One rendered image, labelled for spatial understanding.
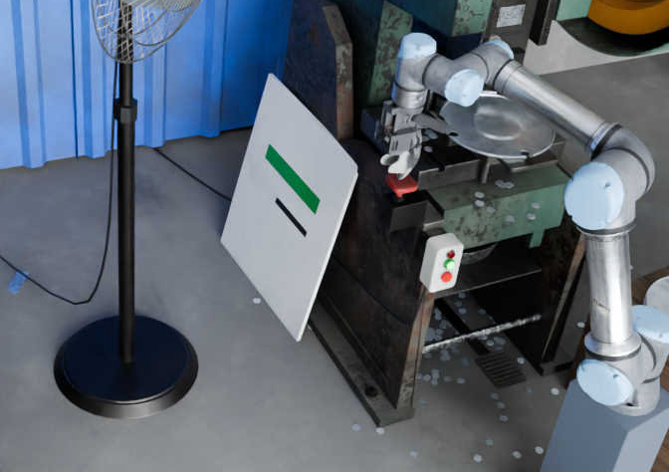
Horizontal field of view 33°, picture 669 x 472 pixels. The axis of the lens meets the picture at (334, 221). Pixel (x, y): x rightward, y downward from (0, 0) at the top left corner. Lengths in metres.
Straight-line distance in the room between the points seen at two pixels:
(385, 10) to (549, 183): 0.60
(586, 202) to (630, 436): 0.63
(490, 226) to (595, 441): 0.60
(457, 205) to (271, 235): 0.75
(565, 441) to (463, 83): 0.92
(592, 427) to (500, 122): 0.77
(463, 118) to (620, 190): 0.72
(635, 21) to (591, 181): 0.78
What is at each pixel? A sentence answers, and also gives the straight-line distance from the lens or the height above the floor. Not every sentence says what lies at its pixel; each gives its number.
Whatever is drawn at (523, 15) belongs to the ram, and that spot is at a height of 1.06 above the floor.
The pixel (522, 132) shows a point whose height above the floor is 0.78.
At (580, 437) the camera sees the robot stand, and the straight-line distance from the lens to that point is 2.71.
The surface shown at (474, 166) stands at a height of 0.69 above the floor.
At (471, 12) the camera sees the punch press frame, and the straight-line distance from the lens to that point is 2.58.
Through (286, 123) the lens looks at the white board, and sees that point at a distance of 3.21.
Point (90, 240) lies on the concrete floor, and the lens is 3.56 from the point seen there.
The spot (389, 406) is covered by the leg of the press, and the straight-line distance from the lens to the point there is 3.06.
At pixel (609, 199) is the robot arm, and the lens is 2.19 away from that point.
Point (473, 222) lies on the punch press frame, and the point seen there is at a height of 0.58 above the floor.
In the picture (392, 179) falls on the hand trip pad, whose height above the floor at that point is 0.76.
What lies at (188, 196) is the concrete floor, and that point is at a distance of 3.75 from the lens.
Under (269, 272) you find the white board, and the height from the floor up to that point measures 0.09.
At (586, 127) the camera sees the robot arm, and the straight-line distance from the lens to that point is 2.36.
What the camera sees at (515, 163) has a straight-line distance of 2.70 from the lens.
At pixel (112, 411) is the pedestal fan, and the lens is 3.01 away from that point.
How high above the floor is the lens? 2.23
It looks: 37 degrees down
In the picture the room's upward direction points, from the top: 8 degrees clockwise
